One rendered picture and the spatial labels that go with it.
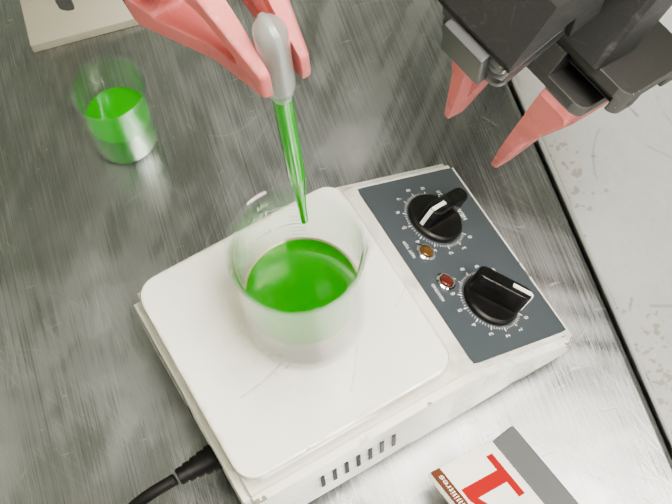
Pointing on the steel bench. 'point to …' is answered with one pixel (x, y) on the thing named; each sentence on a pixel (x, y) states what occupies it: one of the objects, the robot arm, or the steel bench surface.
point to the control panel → (459, 265)
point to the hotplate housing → (412, 430)
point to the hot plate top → (220, 374)
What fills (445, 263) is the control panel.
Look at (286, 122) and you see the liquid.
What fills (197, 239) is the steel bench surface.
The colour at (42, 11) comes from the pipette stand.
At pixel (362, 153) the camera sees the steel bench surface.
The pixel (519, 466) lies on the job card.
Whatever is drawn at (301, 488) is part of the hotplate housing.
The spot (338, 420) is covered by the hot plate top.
